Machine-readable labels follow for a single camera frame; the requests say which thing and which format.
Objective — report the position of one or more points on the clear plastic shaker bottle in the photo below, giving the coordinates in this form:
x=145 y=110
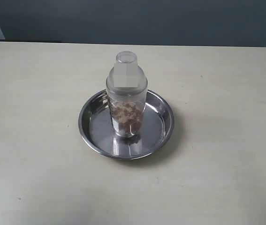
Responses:
x=126 y=82

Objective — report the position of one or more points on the round stainless steel plate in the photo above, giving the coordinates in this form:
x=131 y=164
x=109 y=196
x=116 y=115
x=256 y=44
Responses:
x=96 y=128

